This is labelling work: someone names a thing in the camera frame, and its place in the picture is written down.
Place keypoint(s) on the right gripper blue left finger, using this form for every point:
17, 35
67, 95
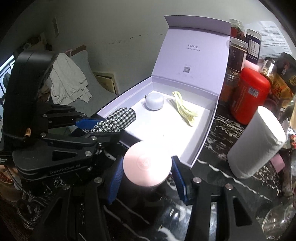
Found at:
115, 174

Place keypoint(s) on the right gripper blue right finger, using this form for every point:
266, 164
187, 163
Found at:
182, 176

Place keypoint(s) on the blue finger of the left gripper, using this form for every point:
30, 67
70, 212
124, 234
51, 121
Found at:
88, 123
97, 137

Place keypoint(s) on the black white gingham scrunchie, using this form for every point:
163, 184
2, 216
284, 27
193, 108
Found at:
115, 122

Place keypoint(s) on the pink round compact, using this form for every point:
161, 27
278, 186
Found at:
147, 164

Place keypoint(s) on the cream hair claw clip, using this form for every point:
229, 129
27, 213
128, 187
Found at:
188, 115

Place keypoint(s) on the white round compact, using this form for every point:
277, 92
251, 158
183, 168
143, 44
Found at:
154, 101

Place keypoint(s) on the person's left hand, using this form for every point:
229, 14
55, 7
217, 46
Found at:
5, 176

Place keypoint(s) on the grey cushioned chair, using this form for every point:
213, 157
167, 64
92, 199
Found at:
100, 96

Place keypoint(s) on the white cloth on chair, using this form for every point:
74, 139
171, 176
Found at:
68, 82

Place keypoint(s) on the framed picture on floor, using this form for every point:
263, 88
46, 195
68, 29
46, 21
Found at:
107, 81

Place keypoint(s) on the lavender gift box with lid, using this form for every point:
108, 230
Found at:
193, 61

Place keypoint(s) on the white paper roll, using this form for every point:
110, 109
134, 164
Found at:
263, 137

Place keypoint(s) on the pink small box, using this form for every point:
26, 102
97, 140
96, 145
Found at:
277, 163

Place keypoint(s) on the clear glass jar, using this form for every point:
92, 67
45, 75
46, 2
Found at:
277, 220

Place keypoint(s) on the red canister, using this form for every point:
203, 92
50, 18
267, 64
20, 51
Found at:
251, 92

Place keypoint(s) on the glass noodle jar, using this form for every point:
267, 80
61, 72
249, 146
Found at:
267, 68

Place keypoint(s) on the dark spice jar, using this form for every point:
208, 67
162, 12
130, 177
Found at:
237, 56

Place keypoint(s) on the black snack bag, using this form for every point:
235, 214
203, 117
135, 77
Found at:
284, 79

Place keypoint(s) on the blue label jar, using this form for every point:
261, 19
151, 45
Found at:
253, 40

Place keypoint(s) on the red berry jar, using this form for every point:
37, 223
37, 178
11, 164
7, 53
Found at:
237, 29

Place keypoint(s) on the printed paper sheet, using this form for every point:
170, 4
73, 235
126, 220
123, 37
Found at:
273, 43

